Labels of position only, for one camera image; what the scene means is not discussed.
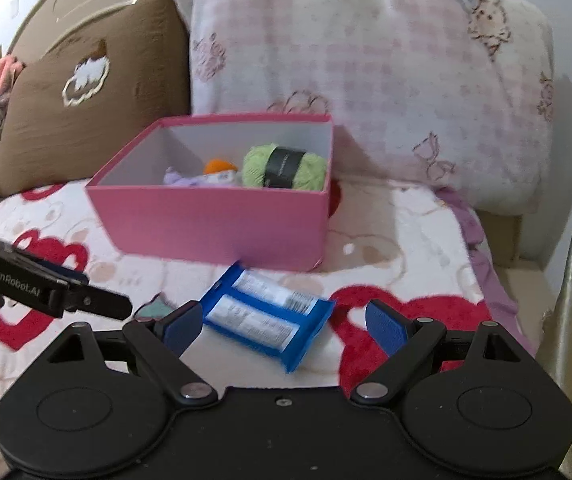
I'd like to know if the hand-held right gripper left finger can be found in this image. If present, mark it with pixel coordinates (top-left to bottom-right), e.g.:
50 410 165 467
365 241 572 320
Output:
46 300 219 406

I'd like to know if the pink cardboard box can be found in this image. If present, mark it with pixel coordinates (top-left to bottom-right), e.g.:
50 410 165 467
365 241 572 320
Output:
84 114 335 272

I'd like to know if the purple plush toy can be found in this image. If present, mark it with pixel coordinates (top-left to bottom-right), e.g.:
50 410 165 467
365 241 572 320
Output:
163 166 207 187

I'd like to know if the brown pillow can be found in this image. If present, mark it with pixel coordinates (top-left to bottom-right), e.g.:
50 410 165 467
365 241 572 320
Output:
0 0 191 196

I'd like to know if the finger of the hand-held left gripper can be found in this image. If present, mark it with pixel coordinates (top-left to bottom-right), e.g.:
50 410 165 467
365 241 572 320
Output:
62 284 133 322
40 261 90 287

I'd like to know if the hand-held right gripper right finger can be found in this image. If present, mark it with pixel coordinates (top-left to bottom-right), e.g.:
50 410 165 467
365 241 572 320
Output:
350 299 524 405

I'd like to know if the orange egg-shaped sponge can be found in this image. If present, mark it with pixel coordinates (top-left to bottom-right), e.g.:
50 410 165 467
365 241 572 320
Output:
203 158 239 176

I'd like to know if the blue wet wipes pack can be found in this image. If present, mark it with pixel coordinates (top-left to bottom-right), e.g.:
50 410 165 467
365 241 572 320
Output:
201 261 337 373

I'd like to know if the green yarn ball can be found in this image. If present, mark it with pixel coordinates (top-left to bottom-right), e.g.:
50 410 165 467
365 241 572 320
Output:
242 144 329 192

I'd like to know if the purple ruffled bed sheet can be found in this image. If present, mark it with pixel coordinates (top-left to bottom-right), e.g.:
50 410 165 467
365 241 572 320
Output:
436 185 539 356

